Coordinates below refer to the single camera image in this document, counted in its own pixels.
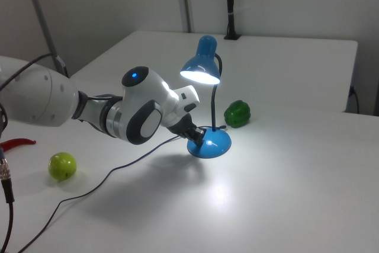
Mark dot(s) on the Franka gripper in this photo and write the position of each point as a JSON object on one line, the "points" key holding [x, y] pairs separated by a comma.
{"points": [[186, 99]]}

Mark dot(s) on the blue gooseneck desk lamp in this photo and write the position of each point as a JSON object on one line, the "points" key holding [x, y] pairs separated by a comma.
{"points": [[213, 143]]}

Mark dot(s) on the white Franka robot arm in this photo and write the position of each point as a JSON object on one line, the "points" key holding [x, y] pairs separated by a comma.
{"points": [[142, 110]]}

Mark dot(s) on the green bell pepper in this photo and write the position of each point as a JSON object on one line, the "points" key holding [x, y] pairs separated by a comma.
{"points": [[237, 114]]}

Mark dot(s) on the green apple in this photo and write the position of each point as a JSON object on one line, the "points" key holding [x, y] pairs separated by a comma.
{"points": [[62, 165]]}

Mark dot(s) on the red chili pepper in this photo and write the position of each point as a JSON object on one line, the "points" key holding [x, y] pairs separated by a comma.
{"points": [[17, 142]]}

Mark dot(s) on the grey metal frame pole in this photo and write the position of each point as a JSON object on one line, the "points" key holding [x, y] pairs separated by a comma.
{"points": [[38, 7]]}

